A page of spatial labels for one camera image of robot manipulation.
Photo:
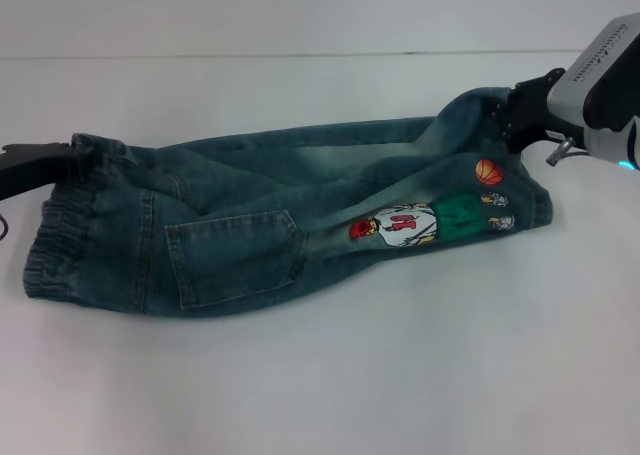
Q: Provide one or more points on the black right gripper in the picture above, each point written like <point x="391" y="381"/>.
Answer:
<point x="531" y="107"/>

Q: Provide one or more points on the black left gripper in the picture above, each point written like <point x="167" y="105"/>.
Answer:
<point x="30" y="167"/>

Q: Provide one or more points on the blue denim shorts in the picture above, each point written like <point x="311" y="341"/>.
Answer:
<point x="240" y="235"/>

